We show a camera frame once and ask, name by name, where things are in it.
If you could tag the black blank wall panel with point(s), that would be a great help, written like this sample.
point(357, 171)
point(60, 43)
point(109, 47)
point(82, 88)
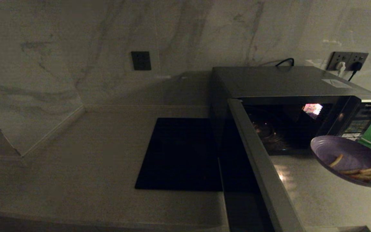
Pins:
point(141, 60)

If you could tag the black glass induction cooktop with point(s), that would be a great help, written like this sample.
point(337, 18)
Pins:
point(179, 154)

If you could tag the grey double wall outlet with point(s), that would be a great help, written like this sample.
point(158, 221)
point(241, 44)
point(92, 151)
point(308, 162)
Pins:
point(346, 57)

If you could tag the purple plate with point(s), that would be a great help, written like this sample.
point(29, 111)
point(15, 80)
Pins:
point(353, 151)

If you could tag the silver microwave oven body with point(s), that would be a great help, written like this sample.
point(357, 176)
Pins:
point(285, 80)

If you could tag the white power plug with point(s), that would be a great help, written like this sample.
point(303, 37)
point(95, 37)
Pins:
point(341, 67)

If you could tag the black power plug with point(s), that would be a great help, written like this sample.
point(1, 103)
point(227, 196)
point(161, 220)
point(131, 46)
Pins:
point(356, 65)

